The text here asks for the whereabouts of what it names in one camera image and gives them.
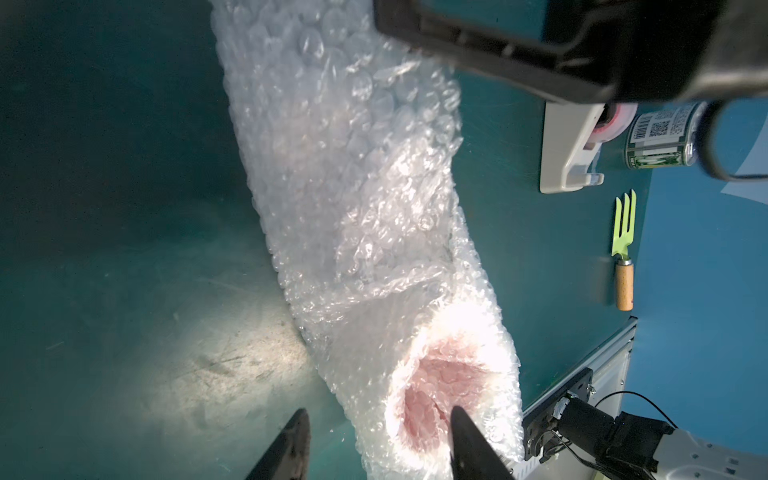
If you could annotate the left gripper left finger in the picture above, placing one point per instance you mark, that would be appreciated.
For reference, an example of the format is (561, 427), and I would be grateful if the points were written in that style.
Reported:
(287, 458)

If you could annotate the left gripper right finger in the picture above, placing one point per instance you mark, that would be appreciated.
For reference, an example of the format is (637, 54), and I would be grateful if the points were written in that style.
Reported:
(472, 457)

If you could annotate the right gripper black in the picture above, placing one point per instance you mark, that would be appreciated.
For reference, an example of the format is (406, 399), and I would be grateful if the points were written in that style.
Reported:
(605, 51)

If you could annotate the white mug red inside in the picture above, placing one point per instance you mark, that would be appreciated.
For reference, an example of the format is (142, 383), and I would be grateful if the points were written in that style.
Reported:
(447, 374)

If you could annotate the bubble wrap sheet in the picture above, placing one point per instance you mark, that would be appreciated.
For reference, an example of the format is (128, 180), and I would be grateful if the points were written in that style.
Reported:
(347, 137)

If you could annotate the white tape dispenser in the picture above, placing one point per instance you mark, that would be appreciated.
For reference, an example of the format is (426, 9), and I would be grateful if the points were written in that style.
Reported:
(573, 135)

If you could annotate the aluminium rail front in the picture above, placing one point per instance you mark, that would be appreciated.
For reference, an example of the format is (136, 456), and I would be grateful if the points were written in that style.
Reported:
(610, 363)

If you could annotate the green garden fork wooden handle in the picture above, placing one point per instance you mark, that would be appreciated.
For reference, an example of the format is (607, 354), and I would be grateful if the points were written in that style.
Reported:
(622, 239)

